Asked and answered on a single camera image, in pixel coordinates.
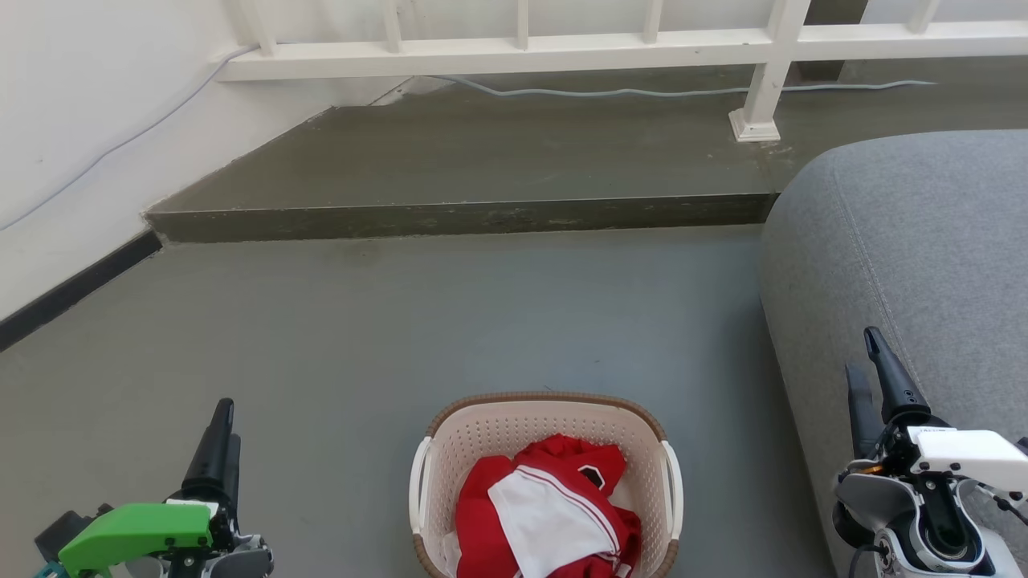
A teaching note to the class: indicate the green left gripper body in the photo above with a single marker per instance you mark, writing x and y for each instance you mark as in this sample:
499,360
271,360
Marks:
128,530

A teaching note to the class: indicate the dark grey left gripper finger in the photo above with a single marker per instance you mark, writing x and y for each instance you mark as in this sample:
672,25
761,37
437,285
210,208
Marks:
212,453
234,470

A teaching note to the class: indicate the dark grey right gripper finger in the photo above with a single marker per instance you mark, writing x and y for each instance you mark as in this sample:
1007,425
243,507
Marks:
862,417
893,377

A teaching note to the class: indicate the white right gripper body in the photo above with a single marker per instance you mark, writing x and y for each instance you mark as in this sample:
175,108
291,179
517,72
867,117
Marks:
956,453

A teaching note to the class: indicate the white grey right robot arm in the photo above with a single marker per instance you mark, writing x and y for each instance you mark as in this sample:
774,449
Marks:
915,522

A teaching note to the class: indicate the beige plastic laundry basket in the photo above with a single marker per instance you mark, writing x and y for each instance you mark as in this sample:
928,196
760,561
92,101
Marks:
482,425

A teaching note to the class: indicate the grey fabric sofa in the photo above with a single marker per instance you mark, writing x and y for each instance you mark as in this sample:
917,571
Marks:
923,265

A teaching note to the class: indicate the black baseboard strip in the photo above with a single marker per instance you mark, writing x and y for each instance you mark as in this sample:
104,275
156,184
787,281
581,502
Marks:
72,289

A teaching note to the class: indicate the red sports jersey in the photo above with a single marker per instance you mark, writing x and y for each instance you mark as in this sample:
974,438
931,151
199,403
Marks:
482,514

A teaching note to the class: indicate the white garment with red stripes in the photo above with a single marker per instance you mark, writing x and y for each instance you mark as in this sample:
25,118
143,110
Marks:
546,522

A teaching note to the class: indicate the white wooden railing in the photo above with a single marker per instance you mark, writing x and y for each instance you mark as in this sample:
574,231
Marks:
498,54

